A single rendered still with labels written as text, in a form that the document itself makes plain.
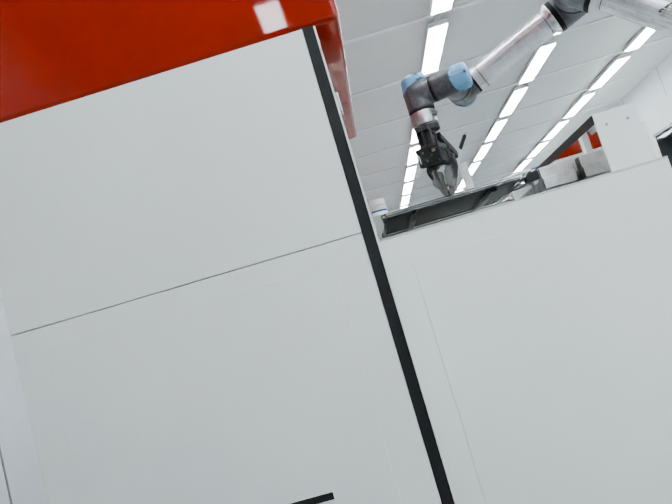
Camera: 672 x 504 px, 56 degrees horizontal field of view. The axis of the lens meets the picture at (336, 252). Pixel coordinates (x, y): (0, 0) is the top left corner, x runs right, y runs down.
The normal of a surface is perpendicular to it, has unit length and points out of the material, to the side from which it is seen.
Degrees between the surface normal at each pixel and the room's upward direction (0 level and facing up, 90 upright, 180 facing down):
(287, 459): 90
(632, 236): 90
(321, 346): 90
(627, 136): 90
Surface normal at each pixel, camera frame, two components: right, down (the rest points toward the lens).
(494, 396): -0.07, -0.10
